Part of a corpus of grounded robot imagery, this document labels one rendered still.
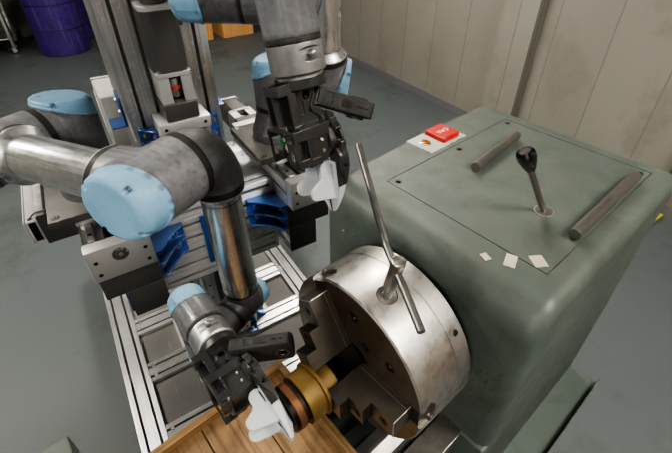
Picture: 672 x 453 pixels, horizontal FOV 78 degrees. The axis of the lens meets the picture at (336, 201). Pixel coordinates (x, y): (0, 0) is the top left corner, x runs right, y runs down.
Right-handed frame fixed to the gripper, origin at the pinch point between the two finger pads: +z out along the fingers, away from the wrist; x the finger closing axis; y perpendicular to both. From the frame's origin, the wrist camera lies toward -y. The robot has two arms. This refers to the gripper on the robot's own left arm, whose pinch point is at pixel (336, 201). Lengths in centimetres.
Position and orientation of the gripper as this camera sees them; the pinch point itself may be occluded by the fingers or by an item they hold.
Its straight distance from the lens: 66.2
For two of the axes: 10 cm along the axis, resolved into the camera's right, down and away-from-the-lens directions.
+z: 1.7, 8.9, 4.2
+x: 6.3, 2.3, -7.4
